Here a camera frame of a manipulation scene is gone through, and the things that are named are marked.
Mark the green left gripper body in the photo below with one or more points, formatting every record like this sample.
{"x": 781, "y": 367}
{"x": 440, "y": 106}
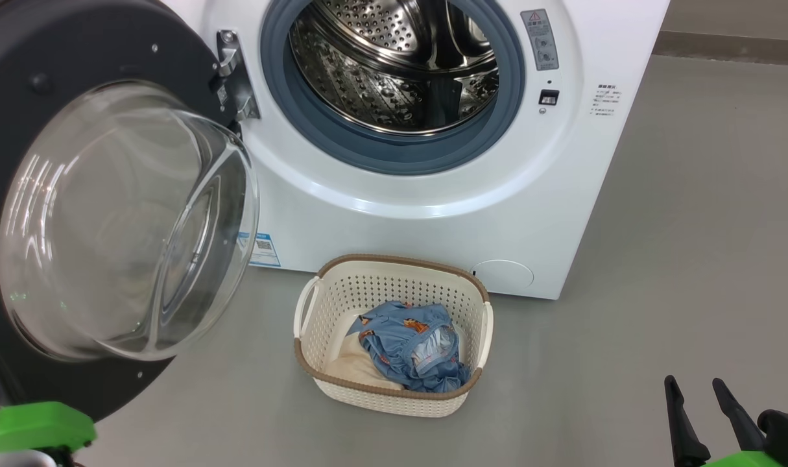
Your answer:
{"x": 37, "y": 425}

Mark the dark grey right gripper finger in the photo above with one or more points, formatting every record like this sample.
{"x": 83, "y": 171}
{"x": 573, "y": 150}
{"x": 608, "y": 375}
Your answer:
{"x": 684, "y": 434}
{"x": 742, "y": 421}

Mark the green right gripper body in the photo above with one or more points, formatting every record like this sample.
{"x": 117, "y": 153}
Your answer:
{"x": 757, "y": 460}

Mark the blue printed garment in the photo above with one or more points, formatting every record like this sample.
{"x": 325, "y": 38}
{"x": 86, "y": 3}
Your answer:
{"x": 400, "y": 337}

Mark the cream plain garment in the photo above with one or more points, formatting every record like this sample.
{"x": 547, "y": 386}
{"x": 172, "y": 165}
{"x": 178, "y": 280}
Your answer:
{"x": 358, "y": 370}

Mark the black round washer door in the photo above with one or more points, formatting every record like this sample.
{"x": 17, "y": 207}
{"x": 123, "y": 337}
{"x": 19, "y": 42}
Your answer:
{"x": 76, "y": 52}

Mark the white front-load washing machine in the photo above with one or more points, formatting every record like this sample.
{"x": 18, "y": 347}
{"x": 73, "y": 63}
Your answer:
{"x": 432, "y": 227}

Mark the black door latch slot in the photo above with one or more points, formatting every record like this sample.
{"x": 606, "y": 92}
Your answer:
{"x": 549, "y": 97}

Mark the metal door hinge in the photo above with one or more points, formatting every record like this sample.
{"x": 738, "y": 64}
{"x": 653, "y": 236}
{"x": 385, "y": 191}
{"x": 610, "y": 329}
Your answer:
{"x": 235, "y": 78}

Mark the grey rubber door gasket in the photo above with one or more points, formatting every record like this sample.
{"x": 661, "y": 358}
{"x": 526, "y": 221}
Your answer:
{"x": 368, "y": 152}

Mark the round white filter cover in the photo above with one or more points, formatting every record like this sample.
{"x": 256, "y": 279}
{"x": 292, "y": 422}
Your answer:
{"x": 504, "y": 277}

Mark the blue energy label sticker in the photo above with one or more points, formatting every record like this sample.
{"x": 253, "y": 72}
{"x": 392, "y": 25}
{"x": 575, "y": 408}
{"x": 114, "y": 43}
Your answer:
{"x": 264, "y": 250}

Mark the cream perforated laundry basket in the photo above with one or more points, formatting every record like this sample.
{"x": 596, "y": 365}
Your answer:
{"x": 394, "y": 402}

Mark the small printed text sticker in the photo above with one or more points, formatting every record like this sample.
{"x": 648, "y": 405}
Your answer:
{"x": 605, "y": 100}

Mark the grey warning sticker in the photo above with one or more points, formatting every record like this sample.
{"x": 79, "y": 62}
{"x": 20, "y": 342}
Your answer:
{"x": 540, "y": 39}

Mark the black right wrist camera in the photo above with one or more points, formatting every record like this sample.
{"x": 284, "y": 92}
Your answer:
{"x": 786, "y": 434}

